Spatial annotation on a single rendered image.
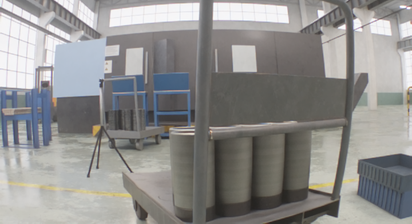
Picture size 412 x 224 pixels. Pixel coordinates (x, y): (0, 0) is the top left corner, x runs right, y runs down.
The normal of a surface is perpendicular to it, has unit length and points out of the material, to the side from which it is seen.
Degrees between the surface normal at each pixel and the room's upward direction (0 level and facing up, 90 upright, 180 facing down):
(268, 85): 98
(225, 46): 87
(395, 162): 90
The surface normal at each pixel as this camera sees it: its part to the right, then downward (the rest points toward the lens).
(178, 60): 0.04, -0.04
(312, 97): 0.41, 0.15
